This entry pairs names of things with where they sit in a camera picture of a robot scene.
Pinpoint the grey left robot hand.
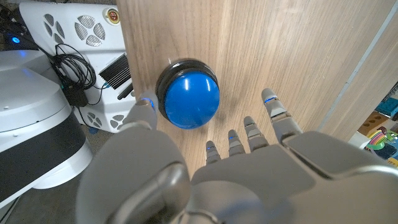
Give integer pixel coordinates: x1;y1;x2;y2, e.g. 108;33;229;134
75;88;398;224

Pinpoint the blue dome push button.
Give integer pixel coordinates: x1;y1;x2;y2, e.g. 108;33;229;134
155;58;221;130

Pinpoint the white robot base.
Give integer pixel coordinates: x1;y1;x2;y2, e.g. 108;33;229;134
19;1;137;134

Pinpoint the wooden block with holes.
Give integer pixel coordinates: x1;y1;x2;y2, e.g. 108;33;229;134
357;111;389;136

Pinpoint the grey finned electronics box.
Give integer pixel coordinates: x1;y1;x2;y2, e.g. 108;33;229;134
98;53;133;90

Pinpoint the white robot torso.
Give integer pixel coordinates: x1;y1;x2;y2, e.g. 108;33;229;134
0;49;94;209

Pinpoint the colourful ring stacker toy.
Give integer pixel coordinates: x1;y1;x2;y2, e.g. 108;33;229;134
366;129;389;152

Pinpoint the black coiled cable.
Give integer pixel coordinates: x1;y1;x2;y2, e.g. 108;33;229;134
51;43;108;108

